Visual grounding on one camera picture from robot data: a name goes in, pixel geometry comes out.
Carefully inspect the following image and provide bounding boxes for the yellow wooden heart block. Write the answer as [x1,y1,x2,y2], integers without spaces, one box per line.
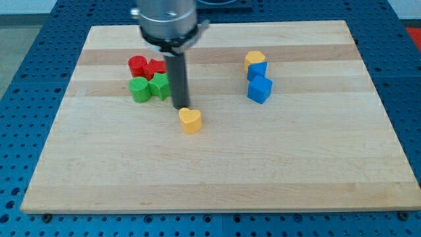
[178,107,202,134]

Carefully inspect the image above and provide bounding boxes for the blue wooden wedge block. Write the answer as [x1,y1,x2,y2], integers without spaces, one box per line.
[247,62,268,81]

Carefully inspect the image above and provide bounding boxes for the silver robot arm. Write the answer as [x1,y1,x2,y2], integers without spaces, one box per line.
[130,0,210,109]

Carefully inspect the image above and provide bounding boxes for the green wooden star block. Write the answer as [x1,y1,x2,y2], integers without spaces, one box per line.
[149,72,171,101]

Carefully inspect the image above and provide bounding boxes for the yellow wooden hexagon block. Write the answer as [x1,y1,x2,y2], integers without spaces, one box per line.
[243,51,266,72]

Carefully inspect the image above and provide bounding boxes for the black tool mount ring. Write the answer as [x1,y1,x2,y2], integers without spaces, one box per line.
[139,19,210,57]

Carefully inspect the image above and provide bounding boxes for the green wooden cylinder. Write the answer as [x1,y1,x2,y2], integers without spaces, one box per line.
[128,76,152,103]

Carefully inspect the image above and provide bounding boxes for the red wooden cylinder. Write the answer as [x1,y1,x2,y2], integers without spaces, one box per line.
[128,55,147,77]

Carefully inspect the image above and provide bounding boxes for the blue wooden cube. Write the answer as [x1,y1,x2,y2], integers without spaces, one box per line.
[247,75,273,104]

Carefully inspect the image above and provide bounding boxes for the light wooden board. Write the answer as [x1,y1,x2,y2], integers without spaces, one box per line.
[21,20,420,214]

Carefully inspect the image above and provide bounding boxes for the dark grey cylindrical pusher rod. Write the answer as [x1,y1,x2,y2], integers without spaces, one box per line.
[164,54,190,109]

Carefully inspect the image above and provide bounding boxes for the red wooden star block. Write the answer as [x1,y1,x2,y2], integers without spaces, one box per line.
[143,59,166,80]

